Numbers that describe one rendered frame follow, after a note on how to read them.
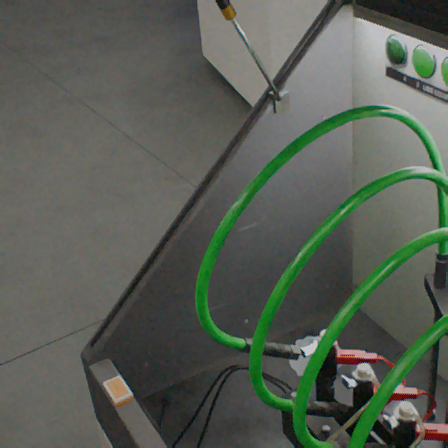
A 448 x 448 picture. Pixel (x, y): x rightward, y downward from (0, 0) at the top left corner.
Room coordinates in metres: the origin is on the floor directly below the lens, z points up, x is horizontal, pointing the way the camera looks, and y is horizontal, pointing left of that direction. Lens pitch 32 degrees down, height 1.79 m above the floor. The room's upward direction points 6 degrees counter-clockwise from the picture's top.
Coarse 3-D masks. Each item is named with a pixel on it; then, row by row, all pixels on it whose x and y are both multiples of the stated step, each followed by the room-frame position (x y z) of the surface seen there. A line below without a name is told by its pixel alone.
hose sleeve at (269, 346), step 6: (246, 342) 0.72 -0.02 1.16; (270, 342) 0.74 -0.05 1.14; (276, 342) 0.75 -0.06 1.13; (246, 348) 0.72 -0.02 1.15; (264, 348) 0.73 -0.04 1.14; (270, 348) 0.73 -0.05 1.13; (276, 348) 0.74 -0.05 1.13; (282, 348) 0.74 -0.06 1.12; (288, 348) 0.75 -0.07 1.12; (264, 354) 0.73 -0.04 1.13; (270, 354) 0.73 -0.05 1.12; (276, 354) 0.74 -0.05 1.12; (282, 354) 0.74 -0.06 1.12; (288, 354) 0.74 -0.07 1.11
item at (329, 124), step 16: (352, 112) 0.79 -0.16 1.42; (368, 112) 0.80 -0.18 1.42; (384, 112) 0.81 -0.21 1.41; (400, 112) 0.82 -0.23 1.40; (320, 128) 0.77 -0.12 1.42; (416, 128) 0.83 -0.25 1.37; (288, 144) 0.76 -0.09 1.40; (304, 144) 0.76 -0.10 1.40; (432, 144) 0.84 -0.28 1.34; (272, 160) 0.75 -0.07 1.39; (288, 160) 0.75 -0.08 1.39; (432, 160) 0.85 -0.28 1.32; (256, 176) 0.74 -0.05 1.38; (256, 192) 0.73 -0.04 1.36; (240, 208) 0.73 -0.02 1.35; (224, 224) 0.72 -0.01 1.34; (224, 240) 0.72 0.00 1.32; (208, 256) 0.71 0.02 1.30; (208, 272) 0.70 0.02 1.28; (208, 320) 0.70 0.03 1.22; (224, 336) 0.71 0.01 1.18
